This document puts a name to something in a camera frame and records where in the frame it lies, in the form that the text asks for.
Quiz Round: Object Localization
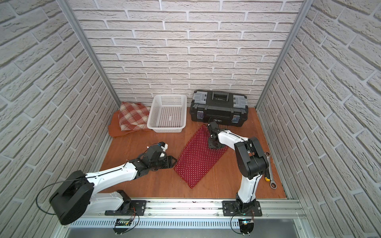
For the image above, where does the red polka dot skirt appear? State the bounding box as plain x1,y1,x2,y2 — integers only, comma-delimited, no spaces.
174,125,228,188

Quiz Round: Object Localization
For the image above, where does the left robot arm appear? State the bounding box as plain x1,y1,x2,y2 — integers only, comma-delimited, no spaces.
49,142,178,225

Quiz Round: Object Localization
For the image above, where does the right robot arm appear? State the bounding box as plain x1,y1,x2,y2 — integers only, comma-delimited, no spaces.
207,122,272,210

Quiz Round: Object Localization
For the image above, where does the black plastic toolbox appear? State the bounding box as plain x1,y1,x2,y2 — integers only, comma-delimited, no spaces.
190,90,249,127

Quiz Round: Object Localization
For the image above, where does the red plaid skirt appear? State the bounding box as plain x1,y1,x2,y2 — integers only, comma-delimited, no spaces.
118,102,149,131

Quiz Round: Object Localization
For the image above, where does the orange skirt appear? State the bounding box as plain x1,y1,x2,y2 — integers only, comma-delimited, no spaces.
108,110,134,138

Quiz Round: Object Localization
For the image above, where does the white plastic basket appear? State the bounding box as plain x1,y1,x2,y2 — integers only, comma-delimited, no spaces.
147,94,187,133

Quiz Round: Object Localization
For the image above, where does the left controller board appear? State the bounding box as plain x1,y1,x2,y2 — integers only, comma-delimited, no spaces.
113,219,135,235

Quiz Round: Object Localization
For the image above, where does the controller board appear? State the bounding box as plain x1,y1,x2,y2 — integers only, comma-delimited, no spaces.
238,219,255,235
113,219,135,235

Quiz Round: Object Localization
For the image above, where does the right controller board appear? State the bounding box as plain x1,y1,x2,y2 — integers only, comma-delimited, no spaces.
238,219,255,235

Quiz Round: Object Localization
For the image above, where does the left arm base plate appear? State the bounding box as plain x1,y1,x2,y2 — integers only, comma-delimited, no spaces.
105,200,147,216

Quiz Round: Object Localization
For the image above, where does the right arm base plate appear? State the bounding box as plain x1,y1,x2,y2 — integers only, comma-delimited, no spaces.
222,200,263,217

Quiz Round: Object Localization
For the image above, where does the aluminium mounting rail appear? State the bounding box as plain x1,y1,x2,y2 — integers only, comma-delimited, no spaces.
80,194,306,219

